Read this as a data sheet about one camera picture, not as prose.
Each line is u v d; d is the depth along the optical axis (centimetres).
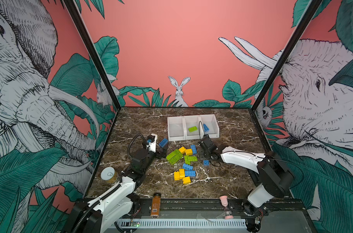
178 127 110
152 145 70
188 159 90
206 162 88
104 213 43
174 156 92
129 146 96
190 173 84
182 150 93
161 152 73
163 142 98
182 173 84
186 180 82
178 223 78
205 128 107
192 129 107
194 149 95
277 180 45
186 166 86
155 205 71
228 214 72
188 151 94
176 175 84
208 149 70
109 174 80
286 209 75
